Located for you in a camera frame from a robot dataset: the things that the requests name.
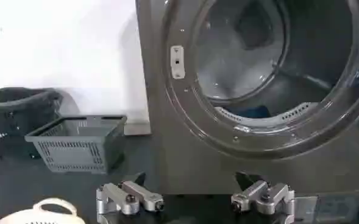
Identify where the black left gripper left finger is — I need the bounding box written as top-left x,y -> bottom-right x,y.
96,172 -> 165,215

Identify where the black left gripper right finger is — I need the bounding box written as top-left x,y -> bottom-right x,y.
230,172 -> 296,215

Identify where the grey plastic laundry basket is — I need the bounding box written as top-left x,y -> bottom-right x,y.
24,114 -> 128,175

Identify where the blue garment in drum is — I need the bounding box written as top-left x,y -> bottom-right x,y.
224,105 -> 272,119

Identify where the white plastic laundry basket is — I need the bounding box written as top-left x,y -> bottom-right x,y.
0,197 -> 87,224

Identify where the grey dryer with round opening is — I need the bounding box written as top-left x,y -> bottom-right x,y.
135,0 -> 359,224

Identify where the dark plastic laundry basket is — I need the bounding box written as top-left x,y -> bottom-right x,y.
0,87 -> 64,160

